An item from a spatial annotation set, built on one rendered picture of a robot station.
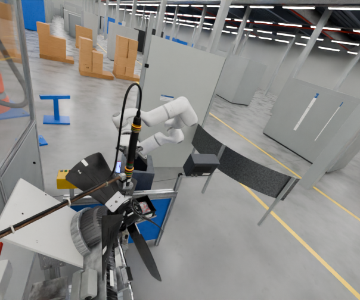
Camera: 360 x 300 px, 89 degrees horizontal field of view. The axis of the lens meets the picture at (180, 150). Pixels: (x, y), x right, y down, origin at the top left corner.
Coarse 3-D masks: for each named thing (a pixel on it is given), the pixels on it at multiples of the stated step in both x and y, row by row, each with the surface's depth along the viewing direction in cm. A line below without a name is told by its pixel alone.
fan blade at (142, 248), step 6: (138, 240) 93; (144, 240) 89; (138, 246) 95; (144, 246) 90; (144, 252) 92; (150, 252) 85; (144, 258) 94; (150, 258) 87; (150, 264) 90; (150, 270) 93; (156, 270) 84; (156, 276) 88
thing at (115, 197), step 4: (116, 196) 93; (120, 196) 95; (112, 200) 92; (120, 200) 94; (124, 200) 95; (108, 204) 90; (112, 204) 91; (116, 204) 93; (120, 204) 94; (108, 208) 90; (112, 208) 91; (116, 208) 92
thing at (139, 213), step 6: (132, 198) 98; (126, 204) 93; (132, 204) 95; (138, 204) 101; (108, 210) 93; (120, 210) 92; (126, 210) 91; (132, 210) 91; (138, 210) 98; (126, 216) 91; (132, 216) 91; (138, 216) 92; (126, 222) 92; (132, 222) 94; (120, 228) 92
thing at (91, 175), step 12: (96, 156) 92; (72, 168) 81; (84, 168) 85; (96, 168) 89; (108, 168) 95; (72, 180) 80; (84, 180) 84; (96, 180) 88; (108, 180) 92; (96, 192) 87; (108, 192) 91
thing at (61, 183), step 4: (60, 172) 123; (64, 172) 124; (68, 172) 125; (60, 176) 120; (64, 176) 121; (60, 180) 119; (64, 180) 120; (60, 184) 120; (64, 184) 121; (68, 184) 122; (60, 188) 122; (64, 188) 123; (68, 188) 124; (72, 188) 125; (76, 188) 126
